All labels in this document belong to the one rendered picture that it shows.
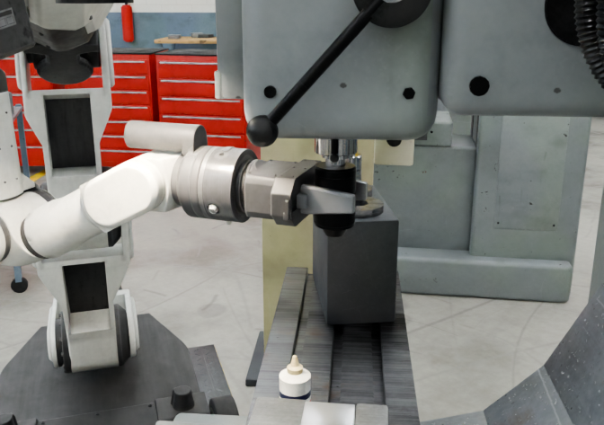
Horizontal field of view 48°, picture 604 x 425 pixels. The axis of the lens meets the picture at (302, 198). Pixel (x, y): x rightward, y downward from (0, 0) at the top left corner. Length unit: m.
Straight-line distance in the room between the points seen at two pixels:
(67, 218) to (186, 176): 0.19
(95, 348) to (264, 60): 1.08
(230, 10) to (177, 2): 9.33
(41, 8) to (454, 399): 2.10
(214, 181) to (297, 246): 1.87
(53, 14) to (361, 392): 0.70
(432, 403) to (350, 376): 1.64
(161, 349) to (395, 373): 0.91
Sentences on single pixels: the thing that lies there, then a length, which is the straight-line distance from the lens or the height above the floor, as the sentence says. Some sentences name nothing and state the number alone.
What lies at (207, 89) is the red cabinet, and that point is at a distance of 5.40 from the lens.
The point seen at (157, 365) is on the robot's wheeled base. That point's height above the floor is 0.57.
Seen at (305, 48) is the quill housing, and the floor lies 1.40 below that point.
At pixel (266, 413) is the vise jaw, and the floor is 1.01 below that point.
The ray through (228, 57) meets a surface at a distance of 0.74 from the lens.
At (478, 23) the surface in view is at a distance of 0.63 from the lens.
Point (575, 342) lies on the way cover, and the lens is 1.03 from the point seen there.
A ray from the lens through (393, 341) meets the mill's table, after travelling 1.15.
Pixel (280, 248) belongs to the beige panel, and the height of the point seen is 0.51.
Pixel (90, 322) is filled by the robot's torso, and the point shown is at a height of 0.76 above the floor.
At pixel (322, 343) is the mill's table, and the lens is 1.14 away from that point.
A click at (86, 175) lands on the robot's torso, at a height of 1.11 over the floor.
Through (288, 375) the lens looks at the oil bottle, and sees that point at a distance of 0.89.
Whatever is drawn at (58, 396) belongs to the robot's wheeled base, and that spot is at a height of 0.57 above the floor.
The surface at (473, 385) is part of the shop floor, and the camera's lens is 2.82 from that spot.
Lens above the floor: 1.45
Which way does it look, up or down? 17 degrees down
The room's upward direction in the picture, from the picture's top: straight up
